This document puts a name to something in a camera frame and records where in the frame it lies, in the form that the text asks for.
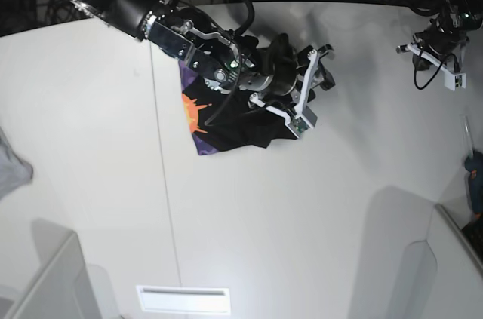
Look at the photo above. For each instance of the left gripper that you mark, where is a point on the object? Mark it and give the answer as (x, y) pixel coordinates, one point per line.
(435, 47)

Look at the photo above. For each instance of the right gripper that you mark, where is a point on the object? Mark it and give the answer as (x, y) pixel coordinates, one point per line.
(285, 79)

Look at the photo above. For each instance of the black T-shirt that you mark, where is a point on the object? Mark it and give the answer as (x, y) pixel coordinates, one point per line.
(216, 103)

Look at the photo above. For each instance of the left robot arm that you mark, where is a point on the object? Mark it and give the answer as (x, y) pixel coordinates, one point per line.
(452, 15)

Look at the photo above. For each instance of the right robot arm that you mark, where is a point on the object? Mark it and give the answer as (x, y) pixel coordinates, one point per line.
(178, 30)

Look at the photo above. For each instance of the blue glue gun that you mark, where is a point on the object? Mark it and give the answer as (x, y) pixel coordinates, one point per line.
(472, 163)

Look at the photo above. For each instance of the black keyboard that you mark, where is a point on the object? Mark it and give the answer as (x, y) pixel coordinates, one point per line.
(473, 232)

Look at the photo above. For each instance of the white right bin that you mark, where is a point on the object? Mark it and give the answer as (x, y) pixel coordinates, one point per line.
(440, 276)

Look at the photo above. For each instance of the white bin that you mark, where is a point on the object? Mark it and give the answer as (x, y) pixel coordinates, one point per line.
(440, 276)
(65, 285)

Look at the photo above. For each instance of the grey cloth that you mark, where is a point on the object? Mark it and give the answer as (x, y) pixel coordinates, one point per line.
(15, 172)

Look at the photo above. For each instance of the white left bin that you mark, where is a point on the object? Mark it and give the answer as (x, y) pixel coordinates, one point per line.
(65, 285)

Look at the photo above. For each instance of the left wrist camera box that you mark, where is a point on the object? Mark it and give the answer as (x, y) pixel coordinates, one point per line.
(454, 81)

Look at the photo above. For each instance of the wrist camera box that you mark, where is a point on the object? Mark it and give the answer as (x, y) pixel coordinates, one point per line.
(454, 81)
(302, 121)

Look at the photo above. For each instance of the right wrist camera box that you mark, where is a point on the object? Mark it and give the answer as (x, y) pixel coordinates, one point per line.
(302, 121)

